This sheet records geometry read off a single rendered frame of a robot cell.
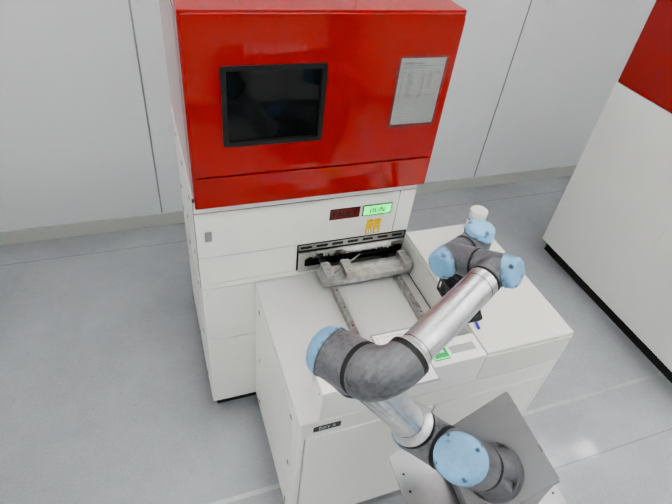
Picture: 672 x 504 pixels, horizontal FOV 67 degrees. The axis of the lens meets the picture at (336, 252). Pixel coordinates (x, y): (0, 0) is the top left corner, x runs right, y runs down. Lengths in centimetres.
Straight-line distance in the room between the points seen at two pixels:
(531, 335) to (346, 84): 100
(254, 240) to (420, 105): 73
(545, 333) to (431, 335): 86
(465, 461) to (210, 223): 106
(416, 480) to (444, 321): 64
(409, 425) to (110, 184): 258
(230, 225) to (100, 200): 181
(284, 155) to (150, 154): 180
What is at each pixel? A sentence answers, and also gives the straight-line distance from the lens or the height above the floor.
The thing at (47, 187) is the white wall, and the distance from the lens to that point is 345.
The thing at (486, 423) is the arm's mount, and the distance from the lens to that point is 155.
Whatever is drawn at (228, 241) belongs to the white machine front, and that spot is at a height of 104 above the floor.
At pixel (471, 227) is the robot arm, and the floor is 146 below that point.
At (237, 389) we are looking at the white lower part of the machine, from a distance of 250.
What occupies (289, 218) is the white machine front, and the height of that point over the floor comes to 111.
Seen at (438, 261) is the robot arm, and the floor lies 142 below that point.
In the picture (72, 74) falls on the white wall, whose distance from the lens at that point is 311.
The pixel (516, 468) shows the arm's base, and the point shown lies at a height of 101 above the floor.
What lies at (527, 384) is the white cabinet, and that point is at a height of 70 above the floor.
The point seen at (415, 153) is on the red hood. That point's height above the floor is 136.
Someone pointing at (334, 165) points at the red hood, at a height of 134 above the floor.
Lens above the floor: 221
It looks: 41 degrees down
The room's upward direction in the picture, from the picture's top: 8 degrees clockwise
